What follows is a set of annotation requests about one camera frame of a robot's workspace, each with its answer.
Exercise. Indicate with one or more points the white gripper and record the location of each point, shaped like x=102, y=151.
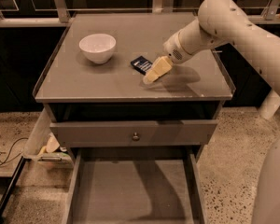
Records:
x=173, y=50

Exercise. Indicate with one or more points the blue rxbar blueberry wrapper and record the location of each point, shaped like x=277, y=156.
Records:
x=141, y=64

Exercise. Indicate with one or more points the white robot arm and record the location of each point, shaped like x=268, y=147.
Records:
x=220, y=22

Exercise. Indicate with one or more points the round metal drawer knob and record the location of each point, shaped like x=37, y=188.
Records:
x=136, y=137

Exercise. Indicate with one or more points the grey drawer cabinet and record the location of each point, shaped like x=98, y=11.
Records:
x=72, y=88

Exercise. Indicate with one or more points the grey top drawer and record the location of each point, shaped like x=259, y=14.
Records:
x=120, y=133

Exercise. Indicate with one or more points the grey open middle drawer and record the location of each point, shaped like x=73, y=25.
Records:
x=143, y=185

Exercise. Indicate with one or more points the white ceramic bowl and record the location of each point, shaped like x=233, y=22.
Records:
x=98, y=48

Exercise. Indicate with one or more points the metal window frame rail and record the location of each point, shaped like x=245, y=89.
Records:
x=84, y=6

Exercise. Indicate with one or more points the white table leg post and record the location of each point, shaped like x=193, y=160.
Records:
x=270, y=105

